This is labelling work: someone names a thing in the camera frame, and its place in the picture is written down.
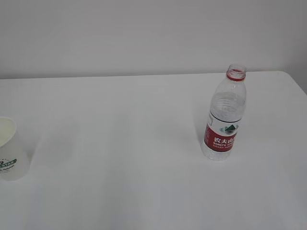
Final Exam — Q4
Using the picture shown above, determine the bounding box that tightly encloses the white paper coffee cup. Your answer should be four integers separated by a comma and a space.
0, 117, 30, 181

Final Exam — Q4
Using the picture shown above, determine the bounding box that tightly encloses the clear Nongfu Spring water bottle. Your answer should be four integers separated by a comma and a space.
201, 64, 247, 161

